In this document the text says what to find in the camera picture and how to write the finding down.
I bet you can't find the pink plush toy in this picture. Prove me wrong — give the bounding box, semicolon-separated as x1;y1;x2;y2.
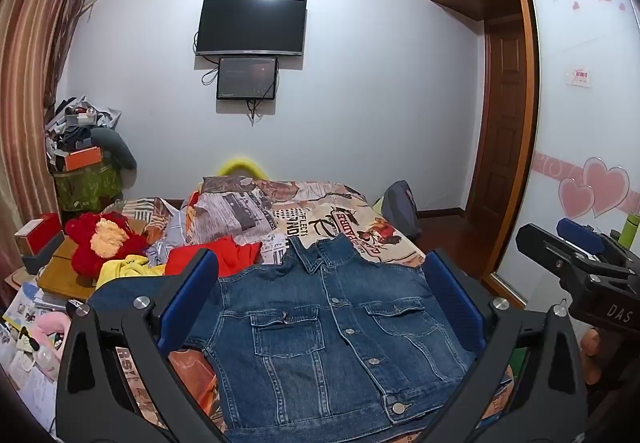
17;312;72;380

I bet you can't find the red plush toy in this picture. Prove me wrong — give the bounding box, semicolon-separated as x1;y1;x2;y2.
65;211;151;277

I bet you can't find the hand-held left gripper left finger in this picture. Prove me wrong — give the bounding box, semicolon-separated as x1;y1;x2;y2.
54;248;231;443

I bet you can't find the brown wooden door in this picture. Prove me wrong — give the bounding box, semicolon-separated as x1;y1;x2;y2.
465;17;532;245

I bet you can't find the grey backpack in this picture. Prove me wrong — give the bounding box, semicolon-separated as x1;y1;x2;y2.
379;180;422;240

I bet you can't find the blue denim jacket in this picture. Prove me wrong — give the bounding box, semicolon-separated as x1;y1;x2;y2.
87;233;482;435

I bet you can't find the green camouflage covered box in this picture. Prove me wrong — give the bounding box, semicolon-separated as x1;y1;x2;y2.
52;163;124;213

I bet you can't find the person's right hand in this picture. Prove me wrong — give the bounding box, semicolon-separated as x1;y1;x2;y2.
581;327;613;386

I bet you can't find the small black wall monitor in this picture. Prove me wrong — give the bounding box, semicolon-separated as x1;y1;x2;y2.
216;56;279;101

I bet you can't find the wooden side table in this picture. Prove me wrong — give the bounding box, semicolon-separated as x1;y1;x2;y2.
36;237;103;302

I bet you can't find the orange box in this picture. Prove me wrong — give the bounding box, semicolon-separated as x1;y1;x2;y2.
63;146;104;172

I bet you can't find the red box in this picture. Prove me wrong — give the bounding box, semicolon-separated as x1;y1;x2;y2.
13;212;66;258

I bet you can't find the brown striped curtain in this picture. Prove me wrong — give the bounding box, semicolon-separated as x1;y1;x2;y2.
0;0;102;306

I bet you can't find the pile of household clutter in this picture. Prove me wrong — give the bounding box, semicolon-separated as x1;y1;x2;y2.
44;95;124;174

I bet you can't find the yellow garment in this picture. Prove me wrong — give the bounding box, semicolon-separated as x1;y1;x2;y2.
95;254;169;292

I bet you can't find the grey striped cloth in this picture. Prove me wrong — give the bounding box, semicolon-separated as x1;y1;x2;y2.
145;202;194;265

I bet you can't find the yellow ring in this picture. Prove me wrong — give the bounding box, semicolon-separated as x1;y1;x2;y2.
218;155;267;182

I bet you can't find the newspaper print quilt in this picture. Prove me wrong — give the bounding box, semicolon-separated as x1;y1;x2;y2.
187;175;301;265

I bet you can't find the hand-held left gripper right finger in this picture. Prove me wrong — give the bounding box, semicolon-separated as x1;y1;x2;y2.
422;248;589;443

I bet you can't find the stack of papers and books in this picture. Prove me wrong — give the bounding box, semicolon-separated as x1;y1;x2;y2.
0;280;71;430

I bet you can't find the small paper notice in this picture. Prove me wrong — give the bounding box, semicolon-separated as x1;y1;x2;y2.
566;65;592;87

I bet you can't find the green bottle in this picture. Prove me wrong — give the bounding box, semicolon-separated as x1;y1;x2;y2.
621;213;640;245

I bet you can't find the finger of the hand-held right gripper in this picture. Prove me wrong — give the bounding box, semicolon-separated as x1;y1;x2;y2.
515;223;596;280
556;217;633;269

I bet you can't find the red garment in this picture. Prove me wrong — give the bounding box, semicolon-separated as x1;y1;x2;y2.
165;237;264;280

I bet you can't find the grey cushion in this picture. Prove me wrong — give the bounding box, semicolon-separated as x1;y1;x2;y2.
90;128;138;170

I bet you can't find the black wall television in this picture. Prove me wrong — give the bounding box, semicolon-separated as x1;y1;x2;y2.
195;0;308;58

